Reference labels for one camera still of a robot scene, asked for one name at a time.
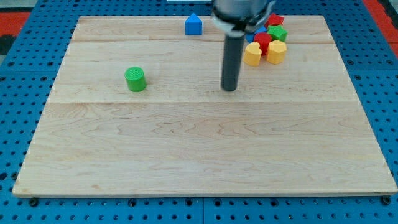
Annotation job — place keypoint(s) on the yellow hexagon block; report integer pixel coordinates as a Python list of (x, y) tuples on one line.
[(276, 52)]

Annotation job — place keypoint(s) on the green star block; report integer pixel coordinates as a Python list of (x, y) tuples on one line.
[(277, 32)]

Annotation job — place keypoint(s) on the yellow heart block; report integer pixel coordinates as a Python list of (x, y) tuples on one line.
[(252, 54)]

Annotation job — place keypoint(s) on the red cylinder block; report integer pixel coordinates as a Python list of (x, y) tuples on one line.
[(263, 39)]

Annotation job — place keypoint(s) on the wooden board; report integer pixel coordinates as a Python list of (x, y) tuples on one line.
[(296, 129)]

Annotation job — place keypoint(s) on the green cylinder block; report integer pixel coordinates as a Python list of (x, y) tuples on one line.
[(135, 79)]

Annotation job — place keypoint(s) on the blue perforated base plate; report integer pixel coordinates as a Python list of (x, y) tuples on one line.
[(31, 65)]

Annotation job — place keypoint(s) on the blue block behind rod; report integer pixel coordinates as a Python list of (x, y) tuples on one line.
[(250, 36)]

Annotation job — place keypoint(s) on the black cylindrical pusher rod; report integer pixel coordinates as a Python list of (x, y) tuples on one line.
[(232, 58)]

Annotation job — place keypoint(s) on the blue house-shaped block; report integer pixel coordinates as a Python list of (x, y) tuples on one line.
[(193, 25)]

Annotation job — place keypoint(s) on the red star block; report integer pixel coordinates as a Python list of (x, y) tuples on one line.
[(274, 20)]

